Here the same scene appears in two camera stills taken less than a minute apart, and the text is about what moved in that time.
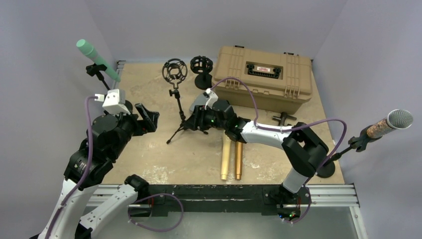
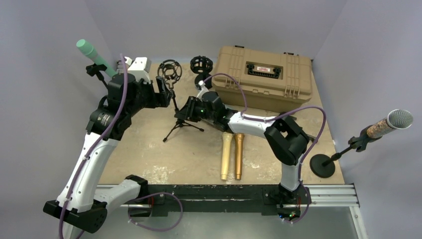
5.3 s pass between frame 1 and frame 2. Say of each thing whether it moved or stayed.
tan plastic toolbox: stayed
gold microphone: stayed
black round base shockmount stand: stayed
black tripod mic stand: moved
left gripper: moved
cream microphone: stayed
